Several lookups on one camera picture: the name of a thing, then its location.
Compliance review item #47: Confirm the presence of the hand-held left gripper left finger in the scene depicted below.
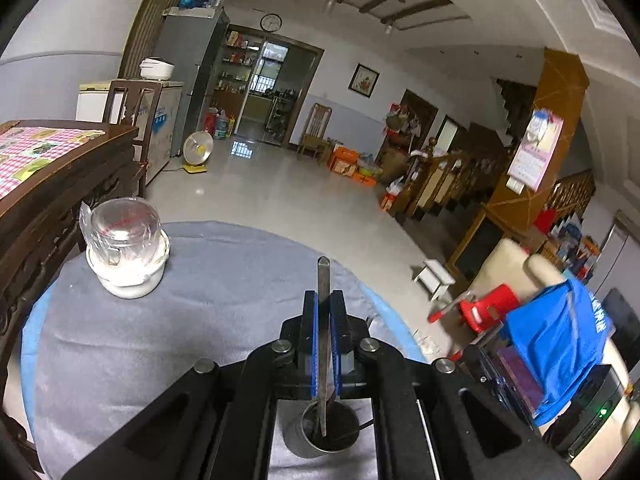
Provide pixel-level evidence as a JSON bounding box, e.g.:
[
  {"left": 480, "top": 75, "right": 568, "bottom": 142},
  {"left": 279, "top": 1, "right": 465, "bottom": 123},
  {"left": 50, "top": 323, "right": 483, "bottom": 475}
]
[{"left": 62, "top": 290, "right": 326, "bottom": 480}]

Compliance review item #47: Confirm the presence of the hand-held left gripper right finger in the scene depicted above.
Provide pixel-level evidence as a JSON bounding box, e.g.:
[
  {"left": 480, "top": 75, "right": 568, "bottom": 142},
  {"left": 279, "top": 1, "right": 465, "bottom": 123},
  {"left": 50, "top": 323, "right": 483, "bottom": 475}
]
[{"left": 327, "top": 290, "right": 581, "bottom": 480}]

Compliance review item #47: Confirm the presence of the dark metal utensil holder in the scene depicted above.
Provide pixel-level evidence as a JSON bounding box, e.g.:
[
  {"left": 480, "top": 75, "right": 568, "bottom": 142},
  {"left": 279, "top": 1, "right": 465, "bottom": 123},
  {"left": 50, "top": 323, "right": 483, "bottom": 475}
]
[{"left": 285, "top": 400, "right": 373, "bottom": 459}]

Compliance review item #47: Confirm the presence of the white step stool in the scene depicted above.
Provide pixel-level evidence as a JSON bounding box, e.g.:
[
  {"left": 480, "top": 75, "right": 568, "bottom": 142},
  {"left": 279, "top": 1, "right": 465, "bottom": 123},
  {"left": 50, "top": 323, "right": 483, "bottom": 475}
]
[{"left": 412, "top": 259, "right": 457, "bottom": 302}]

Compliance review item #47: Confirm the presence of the grey table cloth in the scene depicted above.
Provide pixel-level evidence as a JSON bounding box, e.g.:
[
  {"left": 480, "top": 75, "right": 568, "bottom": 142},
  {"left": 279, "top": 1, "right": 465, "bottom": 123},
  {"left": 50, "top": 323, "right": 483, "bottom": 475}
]
[{"left": 32, "top": 220, "right": 421, "bottom": 480}]

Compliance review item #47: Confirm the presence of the red plastic stool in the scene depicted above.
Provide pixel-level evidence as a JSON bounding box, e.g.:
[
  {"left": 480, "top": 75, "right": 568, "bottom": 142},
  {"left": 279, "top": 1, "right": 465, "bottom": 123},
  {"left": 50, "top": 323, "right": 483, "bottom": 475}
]
[{"left": 427, "top": 283, "right": 521, "bottom": 334}]

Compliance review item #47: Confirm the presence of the orange cardboard box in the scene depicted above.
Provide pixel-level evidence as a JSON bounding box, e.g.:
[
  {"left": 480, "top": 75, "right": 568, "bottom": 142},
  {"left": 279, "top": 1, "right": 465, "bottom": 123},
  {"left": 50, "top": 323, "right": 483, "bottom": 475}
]
[{"left": 327, "top": 146, "right": 361, "bottom": 177}]

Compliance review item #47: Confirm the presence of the purple box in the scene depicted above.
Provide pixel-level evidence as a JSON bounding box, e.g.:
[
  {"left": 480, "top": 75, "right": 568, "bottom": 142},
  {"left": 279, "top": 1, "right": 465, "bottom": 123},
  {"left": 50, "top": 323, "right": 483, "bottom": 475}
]
[{"left": 494, "top": 346, "right": 543, "bottom": 413}]

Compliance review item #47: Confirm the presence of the wooden bench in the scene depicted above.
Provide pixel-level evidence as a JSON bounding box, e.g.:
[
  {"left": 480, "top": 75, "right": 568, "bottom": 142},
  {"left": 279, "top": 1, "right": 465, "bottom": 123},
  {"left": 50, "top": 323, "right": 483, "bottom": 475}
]
[{"left": 399, "top": 137, "right": 507, "bottom": 222}]

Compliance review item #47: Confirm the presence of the brown wooden chair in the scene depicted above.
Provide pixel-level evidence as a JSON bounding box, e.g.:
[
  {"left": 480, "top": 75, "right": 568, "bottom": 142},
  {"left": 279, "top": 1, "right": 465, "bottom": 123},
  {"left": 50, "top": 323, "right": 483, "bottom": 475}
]
[{"left": 298, "top": 103, "right": 334, "bottom": 161}]

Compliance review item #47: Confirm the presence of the yellow electric heater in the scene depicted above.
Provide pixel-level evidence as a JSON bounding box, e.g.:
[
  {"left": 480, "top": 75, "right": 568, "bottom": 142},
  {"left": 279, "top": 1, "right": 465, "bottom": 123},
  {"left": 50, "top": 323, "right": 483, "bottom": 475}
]
[{"left": 181, "top": 130, "right": 215, "bottom": 175}]

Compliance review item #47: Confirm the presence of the blue shirt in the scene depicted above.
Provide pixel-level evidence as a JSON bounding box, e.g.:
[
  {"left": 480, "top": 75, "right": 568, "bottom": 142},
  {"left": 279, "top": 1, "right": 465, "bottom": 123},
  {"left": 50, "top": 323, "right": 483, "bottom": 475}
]
[{"left": 502, "top": 277, "right": 617, "bottom": 427}]

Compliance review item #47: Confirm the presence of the white chest freezer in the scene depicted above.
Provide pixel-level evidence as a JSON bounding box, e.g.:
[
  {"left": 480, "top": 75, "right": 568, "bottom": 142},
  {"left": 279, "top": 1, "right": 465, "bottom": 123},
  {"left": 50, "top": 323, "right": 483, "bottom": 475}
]
[{"left": 76, "top": 81, "right": 185, "bottom": 182}]

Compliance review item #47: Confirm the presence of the light blue table cover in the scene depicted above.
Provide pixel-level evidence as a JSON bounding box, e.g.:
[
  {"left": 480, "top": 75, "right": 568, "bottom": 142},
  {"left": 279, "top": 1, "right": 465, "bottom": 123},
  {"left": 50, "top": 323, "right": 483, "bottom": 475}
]
[{"left": 20, "top": 280, "right": 432, "bottom": 436}]

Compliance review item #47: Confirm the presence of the pantry shelf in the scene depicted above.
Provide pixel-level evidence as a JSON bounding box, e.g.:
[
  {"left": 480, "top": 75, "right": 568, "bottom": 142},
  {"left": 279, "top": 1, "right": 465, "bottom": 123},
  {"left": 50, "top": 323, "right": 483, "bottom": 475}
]
[{"left": 215, "top": 30, "right": 261, "bottom": 107}]

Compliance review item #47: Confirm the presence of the dark carved wooden table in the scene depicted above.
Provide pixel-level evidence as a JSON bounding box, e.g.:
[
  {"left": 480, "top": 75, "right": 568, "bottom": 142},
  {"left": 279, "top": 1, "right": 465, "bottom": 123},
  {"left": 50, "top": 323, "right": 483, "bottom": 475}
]
[{"left": 0, "top": 120, "right": 142, "bottom": 466}]

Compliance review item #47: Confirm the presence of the grey refrigerator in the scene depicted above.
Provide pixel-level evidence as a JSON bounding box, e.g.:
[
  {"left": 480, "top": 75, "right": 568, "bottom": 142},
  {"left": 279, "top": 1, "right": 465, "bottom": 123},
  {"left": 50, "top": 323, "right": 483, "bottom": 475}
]
[{"left": 150, "top": 7, "right": 231, "bottom": 159}]

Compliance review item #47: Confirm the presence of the dark wooden chair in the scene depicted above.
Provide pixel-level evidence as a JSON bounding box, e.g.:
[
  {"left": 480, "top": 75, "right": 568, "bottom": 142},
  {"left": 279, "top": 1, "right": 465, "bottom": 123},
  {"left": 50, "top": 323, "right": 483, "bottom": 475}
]
[{"left": 102, "top": 79, "right": 164, "bottom": 199}]

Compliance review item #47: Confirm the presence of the white rice cooker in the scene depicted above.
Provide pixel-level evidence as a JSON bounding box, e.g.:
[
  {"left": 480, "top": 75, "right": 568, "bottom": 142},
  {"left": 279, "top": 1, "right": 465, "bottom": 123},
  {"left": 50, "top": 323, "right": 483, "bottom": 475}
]
[{"left": 139, "top": 57, "right": 176, "bottom": 82}]

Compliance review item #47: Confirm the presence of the wooden pillar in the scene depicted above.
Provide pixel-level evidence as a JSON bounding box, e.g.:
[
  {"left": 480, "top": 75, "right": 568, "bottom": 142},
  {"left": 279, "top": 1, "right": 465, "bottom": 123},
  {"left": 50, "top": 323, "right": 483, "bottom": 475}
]
[{"left": 482, "top": 48, "right": 590, "bottom": 242}]

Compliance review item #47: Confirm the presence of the red checkered tablecloth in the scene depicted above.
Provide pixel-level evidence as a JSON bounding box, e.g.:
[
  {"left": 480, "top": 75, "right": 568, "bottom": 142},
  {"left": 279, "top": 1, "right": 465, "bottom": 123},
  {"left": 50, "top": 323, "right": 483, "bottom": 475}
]
[{"left": 0, "top": 127, "right": 107, "bottom": 202}]

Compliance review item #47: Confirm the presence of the framed wall picture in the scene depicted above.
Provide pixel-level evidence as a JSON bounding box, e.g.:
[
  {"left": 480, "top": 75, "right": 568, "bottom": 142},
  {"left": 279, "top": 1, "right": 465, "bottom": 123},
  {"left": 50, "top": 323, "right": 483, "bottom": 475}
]
[{"left": 348, "top": 63, "right": 380, "bottom": 98}]

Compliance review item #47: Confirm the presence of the wall calendar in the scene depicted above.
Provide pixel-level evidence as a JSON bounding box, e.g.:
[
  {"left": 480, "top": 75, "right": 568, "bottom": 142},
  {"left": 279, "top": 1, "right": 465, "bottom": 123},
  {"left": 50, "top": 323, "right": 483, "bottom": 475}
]
[{"left": 506, "top": 108, "right": 565, "bottom": 192}]

